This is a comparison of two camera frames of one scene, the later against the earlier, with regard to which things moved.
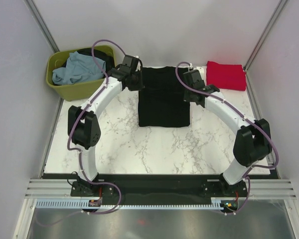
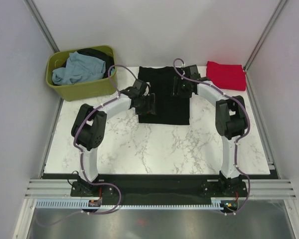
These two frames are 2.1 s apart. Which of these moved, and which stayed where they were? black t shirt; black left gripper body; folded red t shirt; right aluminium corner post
Moved: black left gripper body
Stayed: black t shirt; right aluminium corner post; folded red t shirt
